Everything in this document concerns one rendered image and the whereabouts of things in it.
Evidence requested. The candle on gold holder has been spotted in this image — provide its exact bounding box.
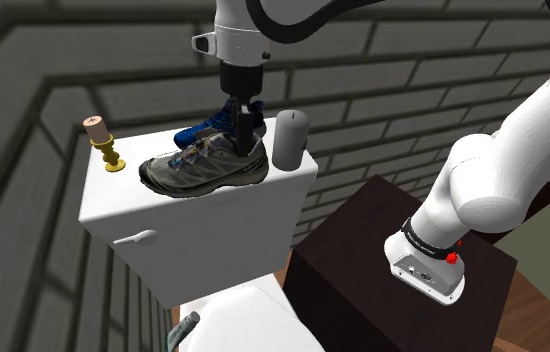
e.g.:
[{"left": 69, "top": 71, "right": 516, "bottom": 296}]
[{"left": 82, "top": 115, "right": 127, "bottom": 173}]

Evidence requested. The grey cylinder candle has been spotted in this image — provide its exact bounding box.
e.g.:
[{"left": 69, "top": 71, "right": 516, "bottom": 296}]
[{"left": 271, "top": 109, "right": 311, "bottom": 173}]

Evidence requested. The grey sneaker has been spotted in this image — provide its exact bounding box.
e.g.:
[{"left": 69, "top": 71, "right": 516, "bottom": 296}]
[{"left": 138, "top": 130, "right": 270, "bottom": 199}]

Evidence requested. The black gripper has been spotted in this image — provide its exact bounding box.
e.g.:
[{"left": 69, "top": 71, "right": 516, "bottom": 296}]
[{"left": 219, "top": 61, "right": 264, "bottom": 158}]

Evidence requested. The grey green tube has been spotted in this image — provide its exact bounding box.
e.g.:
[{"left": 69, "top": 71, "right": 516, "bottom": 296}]
[{"left": 164, "top": 311, "right": 202, "bottom": 352}]

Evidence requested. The blue sneaker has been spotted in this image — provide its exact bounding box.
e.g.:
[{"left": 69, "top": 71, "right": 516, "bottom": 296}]
[{"left": 173, "top": 98, "right": 267, "bottom": 150}]

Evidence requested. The dark brown robot stand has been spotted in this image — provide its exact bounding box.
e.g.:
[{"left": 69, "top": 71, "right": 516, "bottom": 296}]
[{"left": 282, "top": 174, "right": 518, "bottom": 352}]

